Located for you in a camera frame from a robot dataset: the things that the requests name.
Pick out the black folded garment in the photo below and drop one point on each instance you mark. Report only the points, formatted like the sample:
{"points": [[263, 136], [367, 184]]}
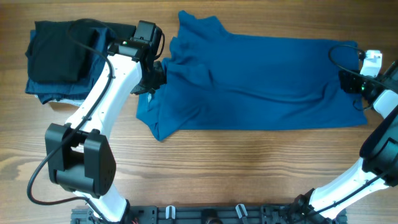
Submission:
{"points": [[54, 58]]}

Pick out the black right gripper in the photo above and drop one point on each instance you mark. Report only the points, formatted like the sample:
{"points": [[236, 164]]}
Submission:
{"points": [[349, 83]]}

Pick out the blue polo shirt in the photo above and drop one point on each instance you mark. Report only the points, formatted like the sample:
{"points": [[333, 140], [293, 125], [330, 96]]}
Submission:
{"points": [[224, 81]]}

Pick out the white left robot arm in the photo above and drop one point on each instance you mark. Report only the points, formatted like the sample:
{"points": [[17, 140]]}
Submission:
{"points": [[79, 156]]}

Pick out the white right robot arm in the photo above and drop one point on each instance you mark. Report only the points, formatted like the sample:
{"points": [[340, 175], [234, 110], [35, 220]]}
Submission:
{"points": [[376, 168]]}

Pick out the navy folded garment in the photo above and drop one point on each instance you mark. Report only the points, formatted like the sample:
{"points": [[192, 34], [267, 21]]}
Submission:
{"points": [[46, 92]]}

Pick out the white folded garment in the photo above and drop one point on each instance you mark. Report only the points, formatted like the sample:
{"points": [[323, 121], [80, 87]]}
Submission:
{"points": [[77, 103]]}

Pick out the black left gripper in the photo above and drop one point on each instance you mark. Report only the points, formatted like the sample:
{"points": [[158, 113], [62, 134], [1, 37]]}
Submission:
{"points": [[160, 79]]}

